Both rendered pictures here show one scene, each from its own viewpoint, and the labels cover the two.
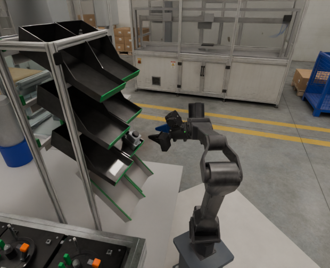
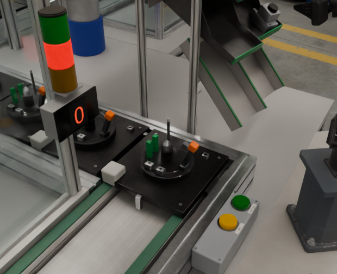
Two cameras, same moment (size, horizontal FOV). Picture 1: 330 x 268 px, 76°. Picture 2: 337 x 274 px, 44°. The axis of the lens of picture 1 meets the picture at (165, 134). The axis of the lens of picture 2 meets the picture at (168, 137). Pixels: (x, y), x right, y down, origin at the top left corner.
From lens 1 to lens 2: 41 cm
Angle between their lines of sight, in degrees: 18
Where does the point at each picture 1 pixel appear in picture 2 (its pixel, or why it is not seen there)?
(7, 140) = (80, 12)
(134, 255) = (238, 169)
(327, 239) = not seen: outside the picture
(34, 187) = (105, 82)
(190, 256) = (322, 170)
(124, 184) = (238, 83)
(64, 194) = not seen: hidden behind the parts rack
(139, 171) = (262, 78)
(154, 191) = (278, 122)
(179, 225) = not seen: hidden behind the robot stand
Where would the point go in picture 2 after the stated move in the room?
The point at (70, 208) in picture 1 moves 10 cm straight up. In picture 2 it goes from (152, 114) to (151, 89)
